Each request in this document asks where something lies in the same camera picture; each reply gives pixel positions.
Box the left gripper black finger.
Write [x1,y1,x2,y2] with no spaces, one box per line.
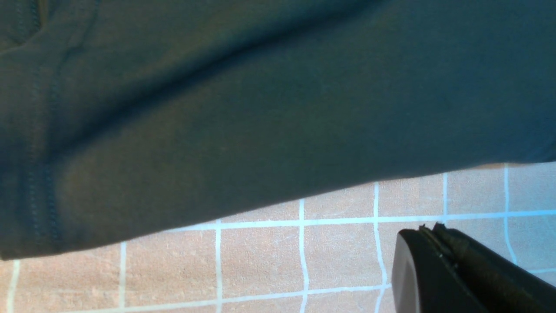
[391,223,556,313]

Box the pink grid tablecloth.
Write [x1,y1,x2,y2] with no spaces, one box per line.
[1,163,556,313]

